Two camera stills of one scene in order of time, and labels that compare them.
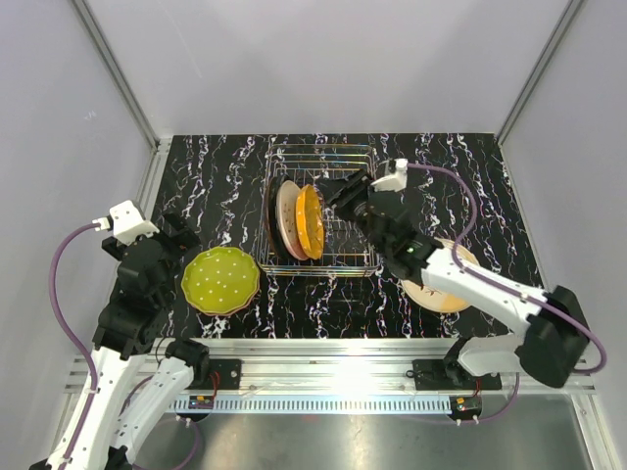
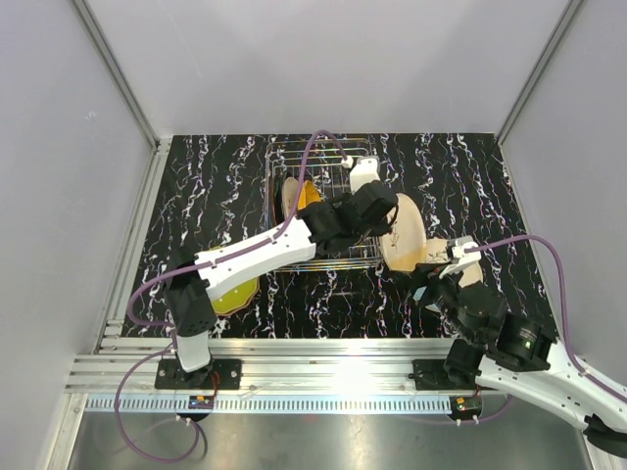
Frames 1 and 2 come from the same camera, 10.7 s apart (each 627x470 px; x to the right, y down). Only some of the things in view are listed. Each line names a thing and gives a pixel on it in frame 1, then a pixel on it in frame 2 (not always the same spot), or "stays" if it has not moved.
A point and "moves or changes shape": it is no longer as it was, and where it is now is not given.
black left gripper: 186,238 → 380,229
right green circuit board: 465,406 stays
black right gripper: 350,188 → 432,276
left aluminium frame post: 120,73 stays
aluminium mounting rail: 286,366 stays
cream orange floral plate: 433,299 moves or changes shape
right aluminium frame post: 538,70 stays
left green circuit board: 201,402 stays
